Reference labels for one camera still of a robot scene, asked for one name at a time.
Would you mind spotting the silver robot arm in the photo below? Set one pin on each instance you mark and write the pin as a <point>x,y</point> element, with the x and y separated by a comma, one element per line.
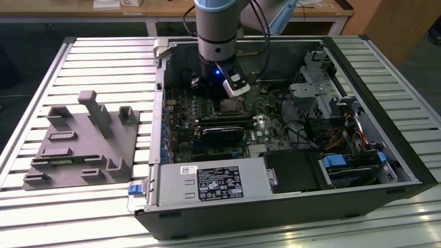
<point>214,25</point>

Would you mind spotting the CPU socket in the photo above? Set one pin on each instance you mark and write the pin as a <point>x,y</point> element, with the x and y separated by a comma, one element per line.
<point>229,115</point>

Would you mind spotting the black graphics card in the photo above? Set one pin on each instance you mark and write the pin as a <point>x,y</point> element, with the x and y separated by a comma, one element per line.
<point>224,134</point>

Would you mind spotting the green motherboard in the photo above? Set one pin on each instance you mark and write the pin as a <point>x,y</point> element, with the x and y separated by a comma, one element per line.
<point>272,121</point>

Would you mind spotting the grey metal drive cage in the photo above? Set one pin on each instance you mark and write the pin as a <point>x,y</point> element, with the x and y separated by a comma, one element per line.
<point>306,90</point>

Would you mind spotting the small silver heatsink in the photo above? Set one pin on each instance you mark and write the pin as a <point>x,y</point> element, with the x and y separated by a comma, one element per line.
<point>257,148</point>

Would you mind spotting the wooden desk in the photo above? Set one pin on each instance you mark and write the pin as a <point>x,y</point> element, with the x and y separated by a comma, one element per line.
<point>137,9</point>

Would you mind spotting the white labelled box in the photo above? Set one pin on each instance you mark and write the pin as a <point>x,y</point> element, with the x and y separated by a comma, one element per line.
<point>130,2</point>

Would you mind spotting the black disk bay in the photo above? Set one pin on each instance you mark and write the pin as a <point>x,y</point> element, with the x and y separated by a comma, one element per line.
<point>292,170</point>

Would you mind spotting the grey power supply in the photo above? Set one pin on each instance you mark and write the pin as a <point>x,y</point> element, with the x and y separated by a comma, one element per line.
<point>172,186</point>

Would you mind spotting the grey parts rack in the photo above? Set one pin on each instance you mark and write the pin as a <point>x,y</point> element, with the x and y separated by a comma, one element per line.
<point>85,144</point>

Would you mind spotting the hard disk in blue carrier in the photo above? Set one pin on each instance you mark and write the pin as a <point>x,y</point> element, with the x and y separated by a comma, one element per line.
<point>331,160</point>

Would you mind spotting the blue case latch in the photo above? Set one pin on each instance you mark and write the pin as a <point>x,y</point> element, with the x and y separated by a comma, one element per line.
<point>136,188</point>

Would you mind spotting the black open PC case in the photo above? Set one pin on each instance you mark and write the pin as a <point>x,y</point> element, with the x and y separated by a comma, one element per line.
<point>241,219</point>

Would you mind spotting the wooden cabinet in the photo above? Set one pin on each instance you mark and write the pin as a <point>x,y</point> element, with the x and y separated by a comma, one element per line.
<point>395,31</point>

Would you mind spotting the blue plastic clip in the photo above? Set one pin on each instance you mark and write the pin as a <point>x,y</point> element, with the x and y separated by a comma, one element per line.
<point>381,158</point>

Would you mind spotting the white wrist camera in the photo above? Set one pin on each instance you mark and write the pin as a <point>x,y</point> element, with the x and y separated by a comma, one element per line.
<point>237,82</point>

